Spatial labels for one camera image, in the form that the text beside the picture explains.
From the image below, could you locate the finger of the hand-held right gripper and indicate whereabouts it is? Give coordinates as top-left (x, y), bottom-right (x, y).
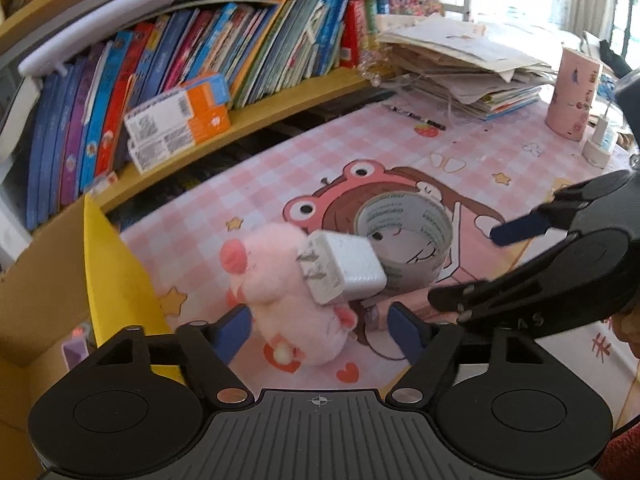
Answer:
top-left (489, 170), bottom-right (634, 248)
top-left (427, 236), bottom-right (573, 332)

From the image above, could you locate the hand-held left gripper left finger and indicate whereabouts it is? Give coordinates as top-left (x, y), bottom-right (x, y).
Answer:
top-left (92, 304), bottom-right (255, 411)

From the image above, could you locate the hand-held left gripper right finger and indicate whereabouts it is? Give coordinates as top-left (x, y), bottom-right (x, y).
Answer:
top-left (384, 302), bottom-right (549, 409)

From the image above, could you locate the pink plush pig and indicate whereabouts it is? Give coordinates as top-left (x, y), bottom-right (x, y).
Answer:
top-left (220, 223), bottom-right (359, 367)

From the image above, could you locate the white charger plug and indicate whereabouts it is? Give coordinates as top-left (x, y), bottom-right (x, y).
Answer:
top-left (297, 230), bottom-right (389, 306)

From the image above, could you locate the clear tape roll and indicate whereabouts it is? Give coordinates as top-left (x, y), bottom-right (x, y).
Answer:
top-left (354, 192), bottom-right (453, 297)

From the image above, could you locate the cardboard box with yellow flap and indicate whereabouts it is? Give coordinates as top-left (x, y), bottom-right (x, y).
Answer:
top-left (0, 194), bottom-right (187, 480)

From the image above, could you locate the small white bottle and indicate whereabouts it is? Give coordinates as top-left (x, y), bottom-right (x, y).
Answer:
top-left (582, 115), bottom-right (619, 169)

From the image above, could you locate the pink cylindrical holder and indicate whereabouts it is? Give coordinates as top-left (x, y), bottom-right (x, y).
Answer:
top-left (544, 47), bottom-right (604, 141)

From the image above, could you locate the black marker pen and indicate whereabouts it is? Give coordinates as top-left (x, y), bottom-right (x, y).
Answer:
top-left (382, 103), bottom-right (448, 132)

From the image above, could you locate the small purple gadget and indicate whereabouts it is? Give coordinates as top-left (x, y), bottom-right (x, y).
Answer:
top-left (60, 324), bottom-right (94, 372)

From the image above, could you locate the pink checked table mat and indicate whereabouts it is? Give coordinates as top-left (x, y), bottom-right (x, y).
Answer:
top-left (119, 94), bottom-right (640, 428)

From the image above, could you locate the stack of papers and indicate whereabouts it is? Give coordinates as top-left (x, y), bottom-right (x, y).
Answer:
top-left (375, 12), bottom-right (557, 122)

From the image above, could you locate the red cloth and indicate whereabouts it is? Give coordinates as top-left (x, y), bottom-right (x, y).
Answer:
top-left (595, 417), bottom-right (640, 480)

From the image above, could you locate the orange and white carton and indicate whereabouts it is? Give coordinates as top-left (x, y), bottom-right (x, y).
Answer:
top-left (127, 130), bottom-right (201, 174)
top-left (123, 73), bottom-right (232, 149)

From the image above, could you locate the yellow wooden shelf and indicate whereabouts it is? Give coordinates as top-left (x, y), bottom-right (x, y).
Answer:
top-left (0, 0), bottom-right (401, 241)

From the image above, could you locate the row of children's books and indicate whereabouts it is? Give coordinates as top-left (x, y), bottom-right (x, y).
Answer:
top-left (25, 0), bottom-right (362, 232)

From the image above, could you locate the white flat tray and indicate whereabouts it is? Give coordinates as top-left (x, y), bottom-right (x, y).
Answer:
top-left (17, 0), bottom-right (194, 78)

